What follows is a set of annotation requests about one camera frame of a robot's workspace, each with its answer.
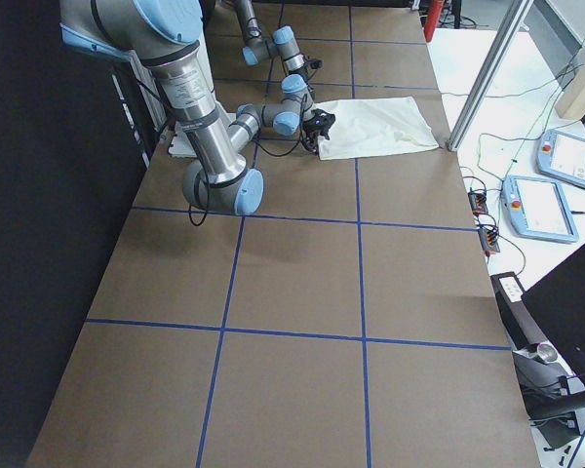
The white camera pole with base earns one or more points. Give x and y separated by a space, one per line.
180 146

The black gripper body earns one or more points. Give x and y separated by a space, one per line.
306 63
316 128

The far teach pendant tablet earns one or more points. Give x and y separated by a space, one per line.
562 156

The cream long sleeve shirt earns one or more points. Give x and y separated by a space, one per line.
375 127

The black monitor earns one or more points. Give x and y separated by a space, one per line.
557 305

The red cylinder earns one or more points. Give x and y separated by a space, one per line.
434 12

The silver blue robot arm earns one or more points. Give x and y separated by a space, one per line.
260 47
167 38

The near black orange connector box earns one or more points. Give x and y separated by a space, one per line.
489 240

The teach pendant tablet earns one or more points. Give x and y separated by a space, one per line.
562 156
538 210

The black orange connector box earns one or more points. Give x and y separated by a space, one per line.
489 240
478 203

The far black orange connector box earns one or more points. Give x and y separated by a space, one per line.
478 203

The black box with white label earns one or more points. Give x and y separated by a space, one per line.
519 324

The near teach pendant tablet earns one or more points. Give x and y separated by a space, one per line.
538 210

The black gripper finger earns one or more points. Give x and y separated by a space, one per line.
314 145

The aluminium frame post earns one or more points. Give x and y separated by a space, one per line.
499 48

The silver metal cup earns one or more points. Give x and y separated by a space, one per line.
542 352

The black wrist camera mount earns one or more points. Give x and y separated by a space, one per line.
329 120
312 63

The wooden beam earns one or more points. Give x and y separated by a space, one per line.
571 105

